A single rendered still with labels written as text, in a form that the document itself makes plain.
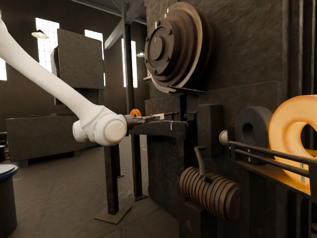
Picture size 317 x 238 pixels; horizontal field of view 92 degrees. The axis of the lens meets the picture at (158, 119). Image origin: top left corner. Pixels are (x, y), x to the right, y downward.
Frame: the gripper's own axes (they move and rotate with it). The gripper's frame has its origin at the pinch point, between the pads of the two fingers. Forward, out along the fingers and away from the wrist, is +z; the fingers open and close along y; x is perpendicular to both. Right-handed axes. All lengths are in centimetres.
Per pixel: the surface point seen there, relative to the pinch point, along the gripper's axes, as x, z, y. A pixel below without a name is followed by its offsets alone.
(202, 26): 39.4, 13.5, 22.8
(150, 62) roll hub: 31.9, 4.8, -9.2
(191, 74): 19.4, 11.5, 16.1
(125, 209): -73, -12, -43
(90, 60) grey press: 106, 31, -262
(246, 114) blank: 1.9, -3.6, 48.1
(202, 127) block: -5.9, 8.4, 22.5
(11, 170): -26, -75, -70
